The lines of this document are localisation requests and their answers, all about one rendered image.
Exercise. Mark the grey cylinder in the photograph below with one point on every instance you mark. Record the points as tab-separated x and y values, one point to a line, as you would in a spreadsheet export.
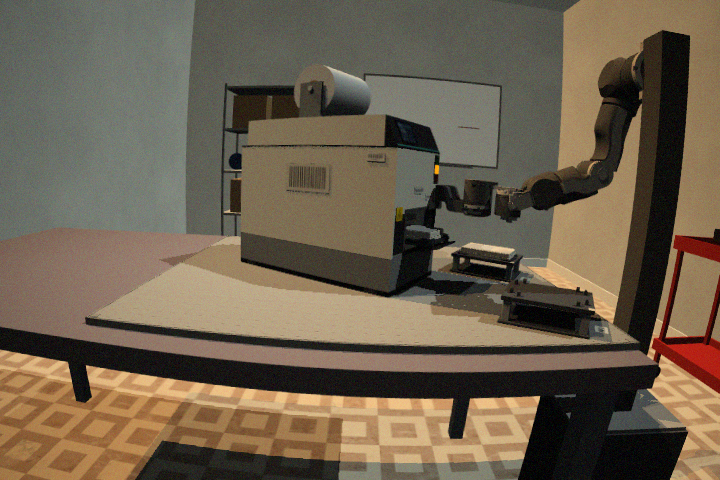
343	94

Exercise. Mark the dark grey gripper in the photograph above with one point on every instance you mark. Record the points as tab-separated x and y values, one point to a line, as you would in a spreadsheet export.
476	198

